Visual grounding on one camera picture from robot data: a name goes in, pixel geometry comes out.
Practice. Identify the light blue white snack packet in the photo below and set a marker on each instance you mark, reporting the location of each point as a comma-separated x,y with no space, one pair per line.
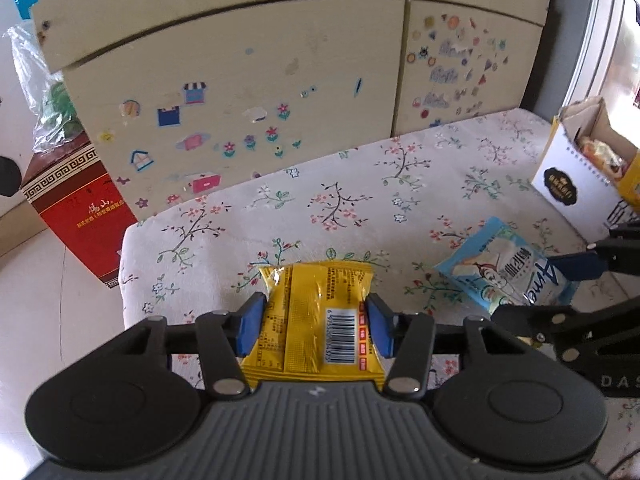
500,265

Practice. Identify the clear plastic bag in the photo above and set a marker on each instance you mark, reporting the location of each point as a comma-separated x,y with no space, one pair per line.
50,100

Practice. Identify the red carton box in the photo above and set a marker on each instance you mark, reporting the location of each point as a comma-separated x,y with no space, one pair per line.
85,210

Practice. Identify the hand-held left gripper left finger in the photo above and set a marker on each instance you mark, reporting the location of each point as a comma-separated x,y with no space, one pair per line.
251,325

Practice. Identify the white cardboard box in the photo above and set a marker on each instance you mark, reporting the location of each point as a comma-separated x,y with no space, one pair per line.
565,190

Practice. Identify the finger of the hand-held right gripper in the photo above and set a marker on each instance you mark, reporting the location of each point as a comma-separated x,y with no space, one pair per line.
530,317
575,266

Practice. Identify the cream croissant snack packet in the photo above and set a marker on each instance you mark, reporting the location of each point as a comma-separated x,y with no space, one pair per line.
600,152

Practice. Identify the floral tablecloth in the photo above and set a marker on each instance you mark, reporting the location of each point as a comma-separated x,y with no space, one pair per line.
350,210

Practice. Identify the yellow snack packet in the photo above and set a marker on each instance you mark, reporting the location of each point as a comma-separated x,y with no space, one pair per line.
310,320

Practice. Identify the black vase wall sticker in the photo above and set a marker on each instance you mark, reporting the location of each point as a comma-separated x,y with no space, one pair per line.
7,177

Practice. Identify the beige cabinet with stickers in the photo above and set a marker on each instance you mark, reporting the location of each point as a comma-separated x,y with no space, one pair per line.
250,60

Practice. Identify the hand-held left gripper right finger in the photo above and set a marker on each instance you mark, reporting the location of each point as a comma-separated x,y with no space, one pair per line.
379,325

